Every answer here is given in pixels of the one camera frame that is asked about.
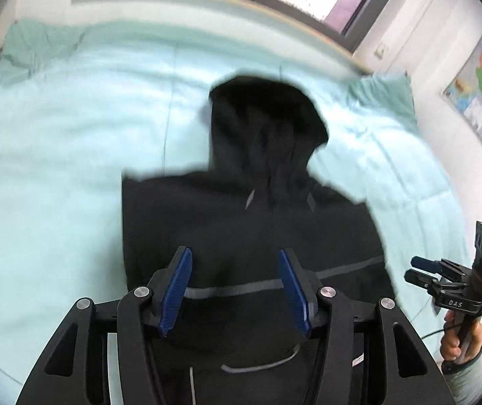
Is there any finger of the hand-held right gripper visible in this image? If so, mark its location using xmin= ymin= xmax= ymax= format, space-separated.
xmin=405 ymin=269 xmax=441 ymax=290
xmin=410 ymin=255 xmax=445 ymax=275

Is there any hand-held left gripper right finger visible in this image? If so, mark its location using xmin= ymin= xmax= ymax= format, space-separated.
xmin=278 ymin=248 xmax=462 ymax=405

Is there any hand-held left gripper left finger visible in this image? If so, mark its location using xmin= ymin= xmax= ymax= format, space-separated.
xmin=15 ymin=247 xmax=194 ymax=405

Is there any black hoodie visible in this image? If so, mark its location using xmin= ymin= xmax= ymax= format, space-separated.
xmin=120 ymin=75 xmax=398 ymax=405

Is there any person's right forearm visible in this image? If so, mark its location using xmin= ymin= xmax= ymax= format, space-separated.
xmin=441 ymin=344 xmax=482 ymax=405

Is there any person's right hand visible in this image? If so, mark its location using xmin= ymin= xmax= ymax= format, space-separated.
xmin=440 ymin=310 xmax=482 ymax=364

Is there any green pillow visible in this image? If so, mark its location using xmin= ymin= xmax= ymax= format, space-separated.
xmin=346 ymin=73 xmax=420 ymax=132
xmin=2 ymin=19 xmax=95 ymax=79

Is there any light blue quilt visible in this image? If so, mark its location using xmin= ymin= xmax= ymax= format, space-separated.
xmin=0 ymin=21 xmax=475 ymax=405

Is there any wooden headboard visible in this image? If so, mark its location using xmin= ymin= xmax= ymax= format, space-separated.
xmin=71 ymin=0 xmax=375 ymax=75

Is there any thin black cable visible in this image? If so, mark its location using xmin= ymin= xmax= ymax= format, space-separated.
xmin=420 ymin=324 xmax=449 ymax=341

